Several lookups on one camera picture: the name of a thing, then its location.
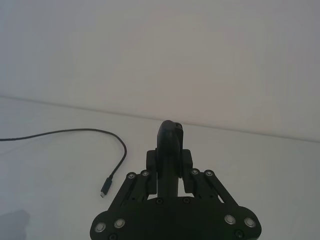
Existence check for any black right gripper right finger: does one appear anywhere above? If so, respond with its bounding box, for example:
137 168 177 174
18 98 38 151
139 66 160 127
171 121 235 206

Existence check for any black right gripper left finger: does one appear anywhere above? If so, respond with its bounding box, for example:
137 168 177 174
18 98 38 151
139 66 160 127
107 119 176 215

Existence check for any black cable with plug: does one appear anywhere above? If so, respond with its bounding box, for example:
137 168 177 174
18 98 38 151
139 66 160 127
0 128 128 200

